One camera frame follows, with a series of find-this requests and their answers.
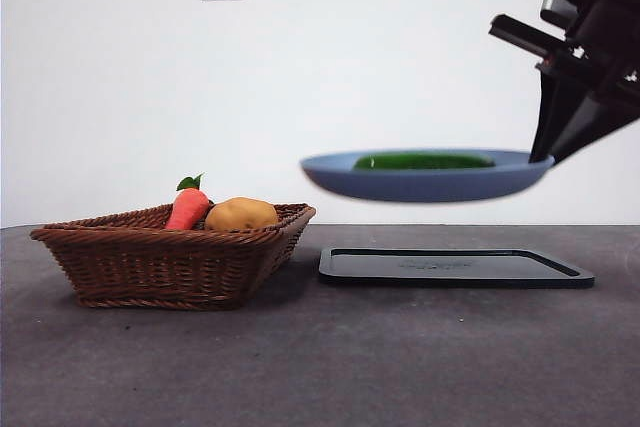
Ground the round blue plate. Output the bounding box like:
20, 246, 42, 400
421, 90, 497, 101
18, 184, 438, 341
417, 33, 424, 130
299, 148, 557, 204

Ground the brown wicker basket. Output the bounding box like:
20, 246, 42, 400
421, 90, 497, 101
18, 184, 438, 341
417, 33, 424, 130
29, 203, 317, 311

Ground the yellow-brown potato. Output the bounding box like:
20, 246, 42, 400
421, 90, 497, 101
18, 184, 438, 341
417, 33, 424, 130
203, 197, 279, 232

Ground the black rectangular tray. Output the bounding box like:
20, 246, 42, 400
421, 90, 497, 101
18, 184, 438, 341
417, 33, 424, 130
317, 246, 596, 290

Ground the orange carrot with green leaf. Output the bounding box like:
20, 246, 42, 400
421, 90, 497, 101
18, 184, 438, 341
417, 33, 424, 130
164, 173, 212, 232

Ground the long green pepper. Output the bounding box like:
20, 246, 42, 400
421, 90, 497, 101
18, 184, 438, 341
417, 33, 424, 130
353, 151, 495, 172

